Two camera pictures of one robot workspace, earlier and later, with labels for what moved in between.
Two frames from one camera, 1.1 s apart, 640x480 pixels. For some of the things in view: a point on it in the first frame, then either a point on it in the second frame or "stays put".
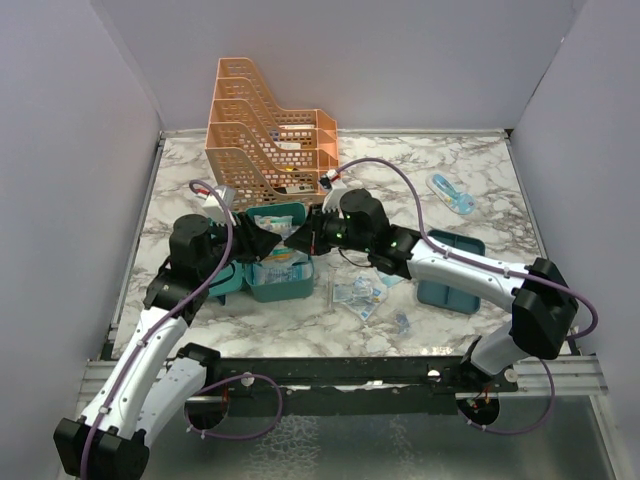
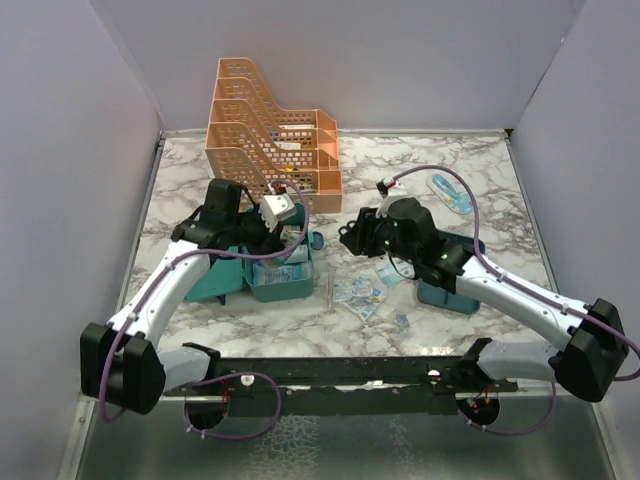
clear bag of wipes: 363,296 stays put
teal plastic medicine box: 282,274 stays put
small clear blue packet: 402,321 stays put
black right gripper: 309,237 → 360,239
